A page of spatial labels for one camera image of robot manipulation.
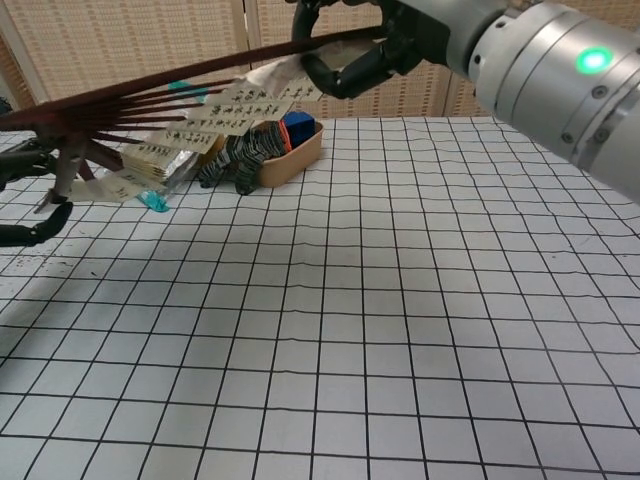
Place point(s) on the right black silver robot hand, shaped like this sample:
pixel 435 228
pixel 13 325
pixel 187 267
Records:
pixel 425 30

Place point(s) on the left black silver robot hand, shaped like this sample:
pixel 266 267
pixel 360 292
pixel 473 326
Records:
pixel 35 231

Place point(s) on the red-ribbed paper folding fan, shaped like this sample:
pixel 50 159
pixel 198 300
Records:
pixel 150 82

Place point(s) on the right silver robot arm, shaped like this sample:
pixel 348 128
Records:
pixel 550 80

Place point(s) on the blue box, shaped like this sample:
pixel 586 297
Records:
pixel 300 128

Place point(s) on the teal silver snack bag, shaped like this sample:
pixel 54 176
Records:
pixel 181 167

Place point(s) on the small orange item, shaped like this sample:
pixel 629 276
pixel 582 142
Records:
pixel 285 136

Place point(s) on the oval wooden tray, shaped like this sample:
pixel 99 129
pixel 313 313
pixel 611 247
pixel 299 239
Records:
pixel 295 161

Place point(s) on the white black grid tablecloth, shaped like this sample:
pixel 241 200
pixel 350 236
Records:
pixel 350 300

